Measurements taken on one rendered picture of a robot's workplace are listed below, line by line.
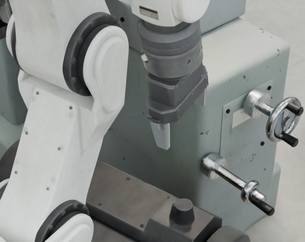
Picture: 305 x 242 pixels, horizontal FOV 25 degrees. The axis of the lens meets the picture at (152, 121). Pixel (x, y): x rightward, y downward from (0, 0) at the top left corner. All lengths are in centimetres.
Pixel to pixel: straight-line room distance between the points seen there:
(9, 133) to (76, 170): 110
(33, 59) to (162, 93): 25
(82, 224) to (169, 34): 46
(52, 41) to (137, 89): 70
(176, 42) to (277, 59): 84
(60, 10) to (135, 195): 56
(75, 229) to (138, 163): 71
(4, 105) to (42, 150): 114
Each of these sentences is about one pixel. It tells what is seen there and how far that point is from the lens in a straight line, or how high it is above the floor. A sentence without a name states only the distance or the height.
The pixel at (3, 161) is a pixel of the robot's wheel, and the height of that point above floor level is 58.
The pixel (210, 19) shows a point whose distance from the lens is 178.
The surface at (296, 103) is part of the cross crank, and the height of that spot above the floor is 67.
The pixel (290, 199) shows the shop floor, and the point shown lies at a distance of 240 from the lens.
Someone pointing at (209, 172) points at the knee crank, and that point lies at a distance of 168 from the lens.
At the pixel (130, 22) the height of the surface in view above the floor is 80.
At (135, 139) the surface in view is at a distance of 189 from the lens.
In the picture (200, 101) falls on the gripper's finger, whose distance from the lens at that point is 114.
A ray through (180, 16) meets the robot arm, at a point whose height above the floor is 118.
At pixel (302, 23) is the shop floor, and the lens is 340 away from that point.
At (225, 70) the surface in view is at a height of 73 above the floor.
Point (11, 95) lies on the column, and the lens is 231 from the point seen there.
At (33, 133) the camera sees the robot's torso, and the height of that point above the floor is 86.
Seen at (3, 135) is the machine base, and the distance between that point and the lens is 234.
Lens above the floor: 162
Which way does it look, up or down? 37 degrees down
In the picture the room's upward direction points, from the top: straight up
